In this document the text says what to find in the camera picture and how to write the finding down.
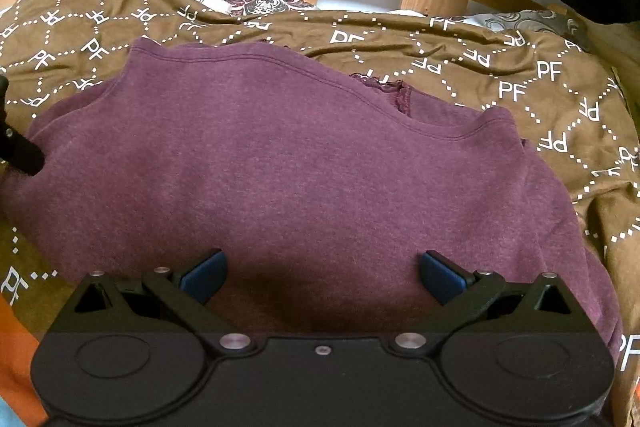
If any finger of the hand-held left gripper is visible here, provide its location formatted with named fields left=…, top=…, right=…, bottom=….
left=0, top=76, right=46, bottom=178

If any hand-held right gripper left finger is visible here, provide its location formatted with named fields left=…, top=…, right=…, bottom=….
left=75, top=248, right=258, bottom=354

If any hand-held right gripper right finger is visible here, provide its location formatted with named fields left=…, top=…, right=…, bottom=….
left=392, top=251, right=571, bottom=354

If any maroon long-sleeve shirt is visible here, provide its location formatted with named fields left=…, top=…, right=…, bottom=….
left=10, top=36, right=623, bottom=350

